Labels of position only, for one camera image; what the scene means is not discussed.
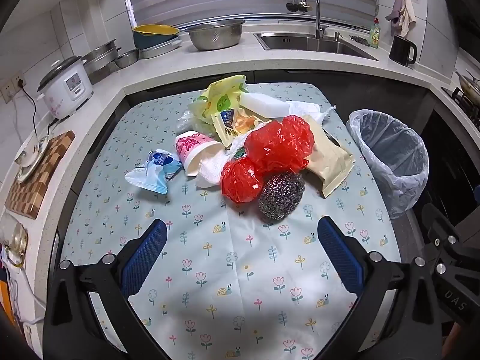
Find checkered wooden cutting board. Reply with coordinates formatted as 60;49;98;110
5;131;76;220

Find yellow-green wipes packet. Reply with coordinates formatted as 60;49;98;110
187;74;250;129

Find black gas stove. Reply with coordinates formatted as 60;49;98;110
440;86;480;129

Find white cable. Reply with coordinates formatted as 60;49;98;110
7;266;46;325

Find small red plastic bag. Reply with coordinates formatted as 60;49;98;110
220;156;265;205

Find yellow and blue basin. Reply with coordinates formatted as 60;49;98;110
131;24;181;50

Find wok with lid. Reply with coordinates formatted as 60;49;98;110
455;69;480;99

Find hanging dish cloths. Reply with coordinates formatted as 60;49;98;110
385;0;417;37

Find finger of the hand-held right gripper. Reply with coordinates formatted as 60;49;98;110
422;202;480;326

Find bin with white liner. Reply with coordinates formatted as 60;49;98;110
346;109;430;220

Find black power cable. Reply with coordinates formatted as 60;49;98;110
19;82;61;136

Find chrome faucet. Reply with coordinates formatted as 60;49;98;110
284;0;329;40

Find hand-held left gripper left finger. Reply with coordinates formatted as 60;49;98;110
43;218;170;360

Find steel sink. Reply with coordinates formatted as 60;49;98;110
254;31;380;61

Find steel colander bowl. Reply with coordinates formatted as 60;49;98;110
184;19;247;51

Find large red plastic bag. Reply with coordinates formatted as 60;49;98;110
243;115;316;176

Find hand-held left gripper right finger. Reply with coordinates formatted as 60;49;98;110
317;216;457;360

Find crumpled white plastic bag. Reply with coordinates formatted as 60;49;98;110
288;100;337;125

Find steel wool scourer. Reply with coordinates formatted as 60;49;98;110
257;170;306;220

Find pink paper cup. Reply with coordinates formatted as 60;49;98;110
174;130;223;176

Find green dish soap bottle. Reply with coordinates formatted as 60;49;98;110
369;18;382;49

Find blue white wrapper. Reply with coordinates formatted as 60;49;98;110
124;149;184;196

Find black electric kettle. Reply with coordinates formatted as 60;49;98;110
388;34;418;68

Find clear plastic bag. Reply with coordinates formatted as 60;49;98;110
176;110;196;136

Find yellow snack packet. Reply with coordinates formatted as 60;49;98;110
211;106;271;148

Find stacked steel pots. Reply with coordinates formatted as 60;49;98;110
80;39;123;84

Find beige flat packet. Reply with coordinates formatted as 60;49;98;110
299;114;355;199

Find white sponge block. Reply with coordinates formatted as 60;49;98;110
239;92;294;119

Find patterned white plate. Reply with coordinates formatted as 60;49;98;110
16;146;52;185

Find white rice cooker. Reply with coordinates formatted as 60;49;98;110
37;56;94;121

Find wall socket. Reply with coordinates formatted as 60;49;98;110
0;76;27;103

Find white paper towel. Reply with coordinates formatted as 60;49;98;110
196;145;245;189

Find small steel bowl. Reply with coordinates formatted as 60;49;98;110
114;48;140;69

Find patterned white bowl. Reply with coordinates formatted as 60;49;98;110
14;135;50;168

